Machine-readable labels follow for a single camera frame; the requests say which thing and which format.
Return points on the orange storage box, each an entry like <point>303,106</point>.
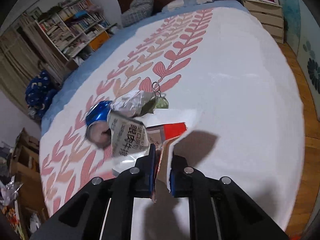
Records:
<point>99,40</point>

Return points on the crumpled silver foil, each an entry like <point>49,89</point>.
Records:
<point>131,103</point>

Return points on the white leaf print blanket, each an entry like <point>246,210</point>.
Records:
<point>225,80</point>

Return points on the stacks of books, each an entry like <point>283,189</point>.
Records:
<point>72,21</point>

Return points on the crushed blue can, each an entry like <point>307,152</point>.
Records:
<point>97,115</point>

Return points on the blue bed sheet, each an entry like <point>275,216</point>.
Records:
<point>75,80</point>

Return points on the colourful clutter pile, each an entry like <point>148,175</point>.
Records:
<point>11,205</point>

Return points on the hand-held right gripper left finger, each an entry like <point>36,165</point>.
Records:
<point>152,170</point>

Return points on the plaid pillow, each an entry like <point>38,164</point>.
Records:
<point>137,8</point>

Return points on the white bookshelf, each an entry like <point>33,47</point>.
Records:
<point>62,52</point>

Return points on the pale flat pillow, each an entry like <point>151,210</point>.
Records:
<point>187,3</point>

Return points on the floral wardrobe doors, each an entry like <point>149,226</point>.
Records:
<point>307,55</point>

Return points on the cream nightstand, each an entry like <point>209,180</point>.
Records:
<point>267,20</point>

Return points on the blue moon print cloth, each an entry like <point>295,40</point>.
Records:
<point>40,92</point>

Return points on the torn red white carton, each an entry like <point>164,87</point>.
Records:
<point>175,130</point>

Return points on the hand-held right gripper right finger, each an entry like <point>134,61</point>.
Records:
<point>175,185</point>

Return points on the white packet with black print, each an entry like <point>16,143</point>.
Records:
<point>125,135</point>

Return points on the beige curtain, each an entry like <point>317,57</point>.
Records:
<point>17,62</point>

